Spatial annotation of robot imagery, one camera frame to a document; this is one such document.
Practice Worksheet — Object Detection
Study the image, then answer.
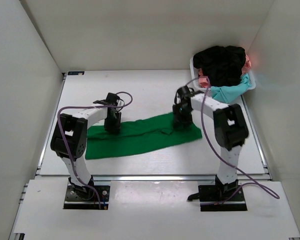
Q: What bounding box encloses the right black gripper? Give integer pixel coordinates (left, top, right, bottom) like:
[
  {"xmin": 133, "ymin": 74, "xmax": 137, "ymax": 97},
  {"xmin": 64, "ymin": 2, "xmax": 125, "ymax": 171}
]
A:
[{"xmin": 173, "ymin": 104, "xmax": 193, "ymax": 128}]

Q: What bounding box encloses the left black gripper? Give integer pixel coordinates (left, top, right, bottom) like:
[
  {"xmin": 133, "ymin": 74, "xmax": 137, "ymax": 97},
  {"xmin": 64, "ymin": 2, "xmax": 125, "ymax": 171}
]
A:
[{"xmin": 104, "ymin": 110, "xmax": 122, "ymax": 134}]

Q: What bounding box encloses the green t shirt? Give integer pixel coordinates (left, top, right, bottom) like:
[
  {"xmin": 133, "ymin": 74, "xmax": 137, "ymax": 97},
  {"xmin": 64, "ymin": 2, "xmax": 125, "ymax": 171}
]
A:
[{"xmin": 85, "ymin": 112, "xmax": 203, "ymax": 160}]

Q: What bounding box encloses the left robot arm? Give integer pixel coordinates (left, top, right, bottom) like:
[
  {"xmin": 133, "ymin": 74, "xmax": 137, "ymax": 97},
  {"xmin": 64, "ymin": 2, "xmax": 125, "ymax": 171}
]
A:
[{"xmin": 50, "ymin": 92, "xmax": 123, "ymax": 201}]

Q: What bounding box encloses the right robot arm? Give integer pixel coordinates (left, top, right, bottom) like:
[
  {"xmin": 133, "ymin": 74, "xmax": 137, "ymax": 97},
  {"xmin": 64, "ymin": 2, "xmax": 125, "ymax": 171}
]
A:
[{"xmin": 172, "ymin": 85, "xmax": 249, "ymax": 200}]

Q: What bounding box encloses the pink t shirt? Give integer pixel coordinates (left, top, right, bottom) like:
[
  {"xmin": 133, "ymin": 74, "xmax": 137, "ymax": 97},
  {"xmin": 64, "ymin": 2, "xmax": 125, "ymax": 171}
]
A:
[{"xmin": 198, "ymin": 54, "xmax": 252, "ymax": 88}]

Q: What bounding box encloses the white plastic basket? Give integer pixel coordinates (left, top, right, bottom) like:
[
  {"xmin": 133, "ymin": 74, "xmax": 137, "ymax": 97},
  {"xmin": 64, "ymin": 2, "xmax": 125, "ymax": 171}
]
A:
[{"xmin": 189, "ymin": 58, "xmax": 256, "ymax": 97}]

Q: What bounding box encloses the teal t shirt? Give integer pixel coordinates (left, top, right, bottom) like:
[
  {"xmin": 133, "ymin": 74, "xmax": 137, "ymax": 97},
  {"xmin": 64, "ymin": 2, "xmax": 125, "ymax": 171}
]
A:
[{"xmin": 210, "ymin": 73, "xmax": 251, "ymax": 104}]

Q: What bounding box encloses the black t shirt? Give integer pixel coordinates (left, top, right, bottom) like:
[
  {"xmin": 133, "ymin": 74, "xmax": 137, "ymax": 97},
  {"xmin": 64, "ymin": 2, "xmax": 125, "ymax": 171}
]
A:
[{"xmin": 193, "ymin": 45, "xmax": 246, "ymax": 87}]

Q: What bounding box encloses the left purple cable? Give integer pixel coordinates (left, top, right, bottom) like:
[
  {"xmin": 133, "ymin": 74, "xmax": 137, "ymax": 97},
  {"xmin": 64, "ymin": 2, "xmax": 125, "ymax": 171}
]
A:
[{"xmin": 57, "ymin": 91, "xmax": 134, "ymax": 210}]

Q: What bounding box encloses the purple cable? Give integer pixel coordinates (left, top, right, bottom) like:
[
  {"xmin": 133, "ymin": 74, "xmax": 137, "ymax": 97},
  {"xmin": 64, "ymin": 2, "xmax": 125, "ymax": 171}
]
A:
[
  {"xmin": 174, "ymin": 76, "xmax": 281, "ymax": 207},
  {"xmin": 57, "ymin": 91, "xmax": 134, "ymax": 210}
]

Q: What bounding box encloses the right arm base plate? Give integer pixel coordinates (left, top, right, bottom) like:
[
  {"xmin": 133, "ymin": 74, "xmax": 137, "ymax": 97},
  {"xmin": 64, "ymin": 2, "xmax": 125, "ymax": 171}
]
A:
[{"xmin": 187, "ymin": 177, "xmax": 248, "ymax": 212}]

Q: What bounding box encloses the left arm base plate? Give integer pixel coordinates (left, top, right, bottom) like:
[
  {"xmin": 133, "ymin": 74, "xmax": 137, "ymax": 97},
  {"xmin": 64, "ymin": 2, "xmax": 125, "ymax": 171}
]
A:
[{"xmin": 63, "ymin": 183, "xmax": 111, "ymax": 211}]

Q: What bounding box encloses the aluminium table rail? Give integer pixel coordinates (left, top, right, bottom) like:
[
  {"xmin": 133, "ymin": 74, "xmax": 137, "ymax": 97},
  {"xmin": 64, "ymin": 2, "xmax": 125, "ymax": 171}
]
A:
[{"xmin": 34, "ymin": 174, "xmax": 223, "ymax": 182}]

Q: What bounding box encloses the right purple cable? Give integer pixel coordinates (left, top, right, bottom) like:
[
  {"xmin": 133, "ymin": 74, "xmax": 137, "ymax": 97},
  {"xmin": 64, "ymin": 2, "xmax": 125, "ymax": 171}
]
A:
[{"xmin": 174, "ymin": 76, "xmax": 281, "ymax": 207}]

